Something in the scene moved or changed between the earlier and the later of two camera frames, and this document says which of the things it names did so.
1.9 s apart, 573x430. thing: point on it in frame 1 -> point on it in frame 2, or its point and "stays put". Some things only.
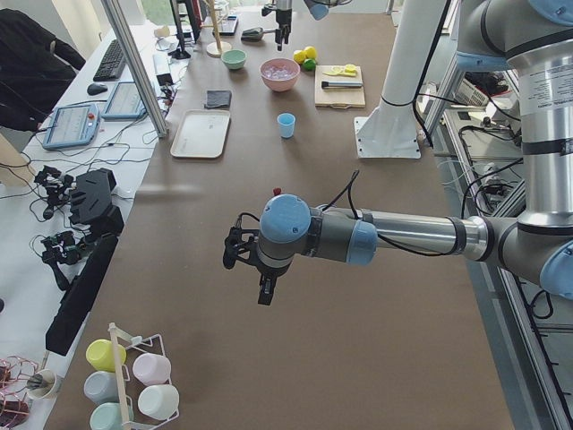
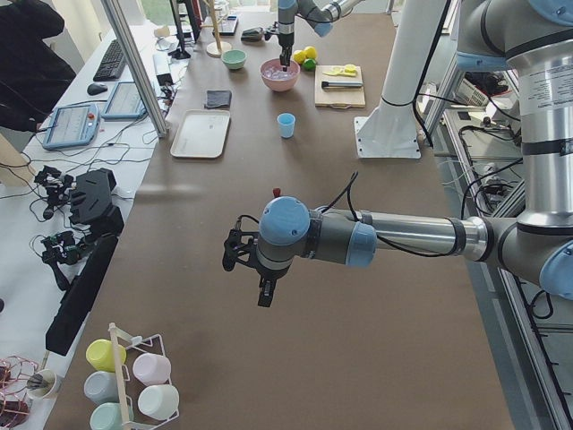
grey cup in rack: [102, 386] stays put
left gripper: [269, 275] stays put
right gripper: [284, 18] -> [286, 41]
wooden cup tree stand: [218, 47] stays put
